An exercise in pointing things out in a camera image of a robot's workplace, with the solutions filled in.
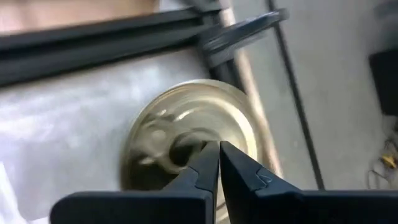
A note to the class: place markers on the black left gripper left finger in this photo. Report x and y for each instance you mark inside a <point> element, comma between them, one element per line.
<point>174,205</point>

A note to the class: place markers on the black floor equipment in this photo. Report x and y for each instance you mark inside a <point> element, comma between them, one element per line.
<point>385,84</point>

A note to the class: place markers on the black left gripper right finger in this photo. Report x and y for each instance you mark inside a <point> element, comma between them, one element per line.
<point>280,207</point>

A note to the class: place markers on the black aluminium table frame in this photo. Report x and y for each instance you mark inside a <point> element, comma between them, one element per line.
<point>93,46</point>

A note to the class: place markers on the yellow floor object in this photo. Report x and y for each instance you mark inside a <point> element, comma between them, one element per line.
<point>388,160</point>

